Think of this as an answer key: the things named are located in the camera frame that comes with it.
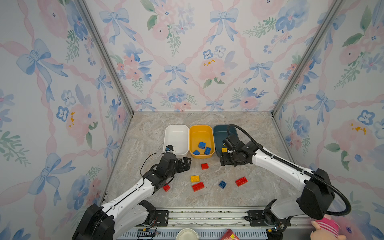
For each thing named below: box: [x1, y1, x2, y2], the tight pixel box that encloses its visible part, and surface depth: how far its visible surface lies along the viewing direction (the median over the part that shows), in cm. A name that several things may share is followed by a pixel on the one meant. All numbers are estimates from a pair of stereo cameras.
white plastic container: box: [163, 124, 190, 159], surface depth 106 cm
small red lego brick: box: [201, 163, 209, 170], surface depth 94 cm
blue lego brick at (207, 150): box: [205, 147, 212, 155], surface depth 99 cm
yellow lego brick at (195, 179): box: [190, 175, 200, 183], surface depth 88 cm
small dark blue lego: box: [218, 180, 227, 189], surface depth 85 cm
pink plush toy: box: [310, 214, 347, 240], surface depth 68 cm
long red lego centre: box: [192, 182, 205, 192], surface depth 85 cm
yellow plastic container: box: [189, 125, 216, 159], surface depth 104 cm
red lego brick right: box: [235, 176, 248, 187], surface depth 87 cm
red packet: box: [220, 228, 241, 240], surface depth 68 cm
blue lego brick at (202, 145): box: [198, 142, 206, 150], surface depth 102 cm
